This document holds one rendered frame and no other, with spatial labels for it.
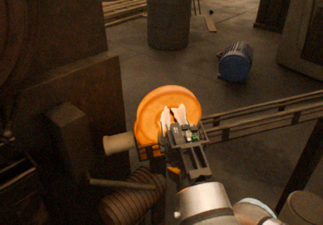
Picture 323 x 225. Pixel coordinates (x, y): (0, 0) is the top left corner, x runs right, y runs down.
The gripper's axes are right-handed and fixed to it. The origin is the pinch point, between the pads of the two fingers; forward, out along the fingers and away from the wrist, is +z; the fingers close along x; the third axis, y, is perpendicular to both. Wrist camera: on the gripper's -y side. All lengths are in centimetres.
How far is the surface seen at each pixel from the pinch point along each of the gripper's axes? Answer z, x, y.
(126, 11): 369, -25, -179
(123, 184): -5.3, 13.5, -26.6
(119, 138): 4.5, 12.8, -16.5
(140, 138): 3.8, 6.6, -16.9
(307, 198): -20, -41, -29
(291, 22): 150, -173, -82
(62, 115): 7.7, 26.2, -6.3
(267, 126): 2.0, -36.0, -19.7
